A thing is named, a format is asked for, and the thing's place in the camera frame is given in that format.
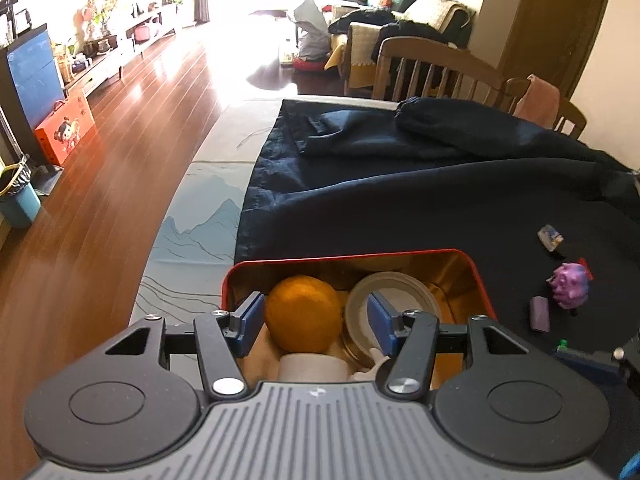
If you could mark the brown wooden door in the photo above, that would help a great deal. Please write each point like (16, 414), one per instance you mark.
(550, 25)

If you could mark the dark navy cloth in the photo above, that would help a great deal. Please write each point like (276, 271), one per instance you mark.
(400, 200)

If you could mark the white bag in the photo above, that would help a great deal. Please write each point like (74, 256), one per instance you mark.
(310, 25)

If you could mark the red tin box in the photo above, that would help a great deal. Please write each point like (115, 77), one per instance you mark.
(460, 280)

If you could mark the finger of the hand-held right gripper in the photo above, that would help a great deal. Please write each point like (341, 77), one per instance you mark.
(585, 362)

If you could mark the purple eraser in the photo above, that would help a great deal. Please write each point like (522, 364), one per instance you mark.
(540, 314)

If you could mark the small plastic-wrapped block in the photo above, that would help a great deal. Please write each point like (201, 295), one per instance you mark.
(550, 236)

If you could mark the orange gift box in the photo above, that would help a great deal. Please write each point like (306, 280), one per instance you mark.
(65, 127)

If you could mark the wooden tv stand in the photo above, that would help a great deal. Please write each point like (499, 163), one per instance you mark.
(125, 45)

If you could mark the grey dustpan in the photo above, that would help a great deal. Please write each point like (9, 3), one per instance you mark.
(47, 177)

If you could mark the blue trash bin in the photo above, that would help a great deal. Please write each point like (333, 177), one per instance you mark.
(20, 202)

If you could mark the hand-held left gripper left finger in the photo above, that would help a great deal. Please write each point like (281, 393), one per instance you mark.
(251, 319)

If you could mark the pink towel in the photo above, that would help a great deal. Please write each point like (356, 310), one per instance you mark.
(537, 100)

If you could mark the orange fruit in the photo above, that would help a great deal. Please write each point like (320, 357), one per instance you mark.
(302, 312)

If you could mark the television screen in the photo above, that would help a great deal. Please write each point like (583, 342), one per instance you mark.
(35, 75)

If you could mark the black clothes pile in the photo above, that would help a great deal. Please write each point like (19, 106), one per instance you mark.
(380, 22)

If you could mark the red floor cushion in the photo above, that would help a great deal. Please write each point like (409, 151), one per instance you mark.
(310, 65)

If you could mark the wooden spindle chair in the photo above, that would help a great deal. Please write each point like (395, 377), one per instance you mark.
(440, 67)

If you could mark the yellow cloth covered chair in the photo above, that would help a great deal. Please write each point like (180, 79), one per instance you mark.
(357, 57)

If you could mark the wooden chair with towel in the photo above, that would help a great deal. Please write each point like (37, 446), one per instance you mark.
(570, 115)

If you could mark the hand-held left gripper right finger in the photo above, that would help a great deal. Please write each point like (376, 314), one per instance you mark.
(380, 322)

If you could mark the mountain print table mat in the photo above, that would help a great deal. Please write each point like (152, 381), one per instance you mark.
(210, 200)

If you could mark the purple toy figure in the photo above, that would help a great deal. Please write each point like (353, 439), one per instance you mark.
(570, 287)

